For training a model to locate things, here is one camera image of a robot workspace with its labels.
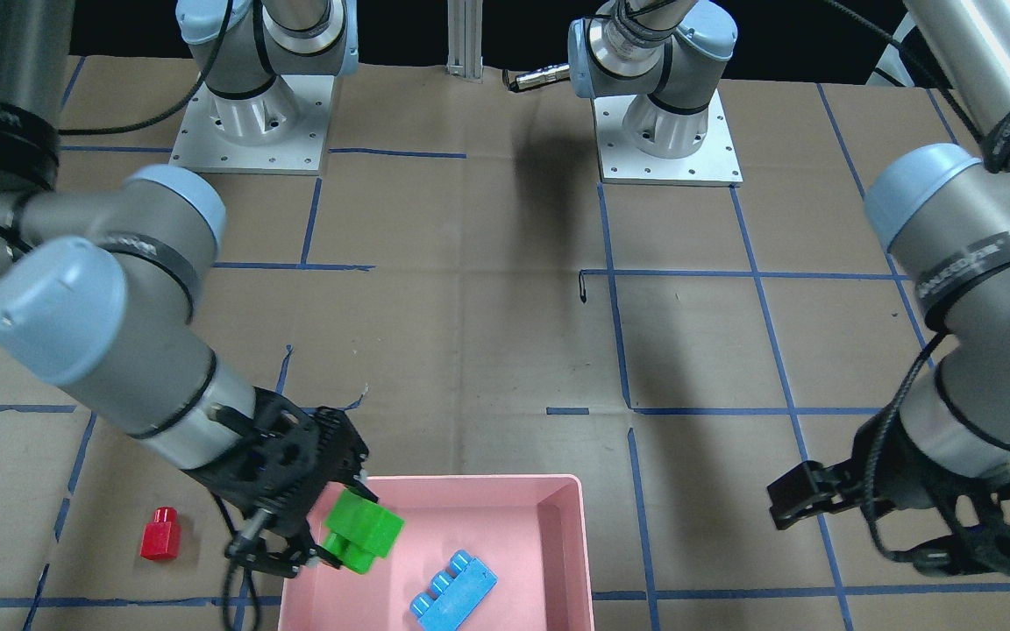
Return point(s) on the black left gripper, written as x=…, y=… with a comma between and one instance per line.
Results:
x=901, y=478

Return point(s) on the aluminium frame post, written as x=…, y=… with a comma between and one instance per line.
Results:
x=464, y=38

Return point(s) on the blue toy block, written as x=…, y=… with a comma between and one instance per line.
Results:
x=454, y=593

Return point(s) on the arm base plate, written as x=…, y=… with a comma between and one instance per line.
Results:
x=641, y=144
x=284, y=131

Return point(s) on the red toy block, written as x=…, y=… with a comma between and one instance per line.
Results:
x=161, y=539

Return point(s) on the pink plastic box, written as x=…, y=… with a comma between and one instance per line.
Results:
x=529, y=530

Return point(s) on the green toy block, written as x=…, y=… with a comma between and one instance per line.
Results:
x=359, y=531

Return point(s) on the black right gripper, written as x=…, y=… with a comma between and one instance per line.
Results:
x=223, y=481

